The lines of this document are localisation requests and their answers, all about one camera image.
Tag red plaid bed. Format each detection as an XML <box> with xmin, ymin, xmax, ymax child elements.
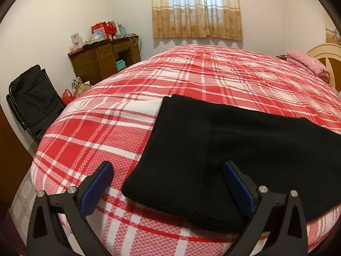
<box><xmin>30</xmin><ymin>45</ymin><xmax>341</xmax><ymax>256</ymax></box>

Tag patterned paper bag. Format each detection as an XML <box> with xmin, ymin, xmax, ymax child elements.
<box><xmin>72</xmin><ymin>77</ymin><xmax>92</xmax><ymax>98</ymax></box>

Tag red gift bag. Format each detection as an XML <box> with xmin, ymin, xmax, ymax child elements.
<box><xmin>91</xmin><ymin>22</ymin><xmax>118</xmax><ymax>41</ymax></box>

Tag brown wooden desk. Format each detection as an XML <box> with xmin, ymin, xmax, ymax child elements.
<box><xmin>68</xmin><ymin>35</ymin><xmax>141</xmax><ymax>86</ymax></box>

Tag beige window curtain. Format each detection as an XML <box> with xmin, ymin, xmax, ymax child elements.
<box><xmin>151</xmin><ymin>0</ymin><xmax>243</xmax><ymax>41</ymax></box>

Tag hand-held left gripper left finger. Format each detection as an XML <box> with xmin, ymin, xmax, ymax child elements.
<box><xmin>26</xmin><ymin>161</ymin><xmax>115</xmax><ymax>256</ymax></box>

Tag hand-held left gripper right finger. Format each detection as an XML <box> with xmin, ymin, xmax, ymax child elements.
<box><xmin>222</xmin><ymin>161</ymin><xmax>309</xmax><ymax>256</ymax></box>

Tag red plastic bag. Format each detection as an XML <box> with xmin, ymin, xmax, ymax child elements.
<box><xmin>62</xmin><ymin>89</ymin><xmax>74</xmax><ymax>105</ymax></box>

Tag pink pillow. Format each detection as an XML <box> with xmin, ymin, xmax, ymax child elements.
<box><xmin>286</xmin><ymin>50</ymin><xmax>329</xmax><ymax>82</ymax></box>

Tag beige floral long curtain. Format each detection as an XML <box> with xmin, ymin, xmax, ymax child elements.
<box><xmin>324</xmin><ymin>13</ymin><xmax>341</xmax><ymax>44</ymax></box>

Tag black folding chair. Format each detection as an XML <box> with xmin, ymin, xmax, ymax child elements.
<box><xmin>6</xmin><ymin>64</ymin><xmax>67</xmax><ymax>145</ymax></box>

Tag brown wooden door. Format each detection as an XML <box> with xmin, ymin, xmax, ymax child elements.
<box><xmin>0</xmin><ymin>104</ymin><xmax>34</xmax><ymax>208</ymax></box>

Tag black pants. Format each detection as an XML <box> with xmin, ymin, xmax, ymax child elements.
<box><xmin>122</xmin><ymin>94</ymin><xmax>341</xmax><ymax>232</ymax></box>

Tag cream wooden headboard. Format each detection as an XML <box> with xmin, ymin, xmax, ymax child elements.
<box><xmin>306</xmin><ymin>43</ymin><xmax>341</xmax><ymax>91</ymax></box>

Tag white card box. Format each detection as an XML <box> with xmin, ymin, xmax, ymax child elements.
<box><xmin>70</xmin><ymin>33</ymin><xmax>82</xmax><ymax>51</ymax></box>

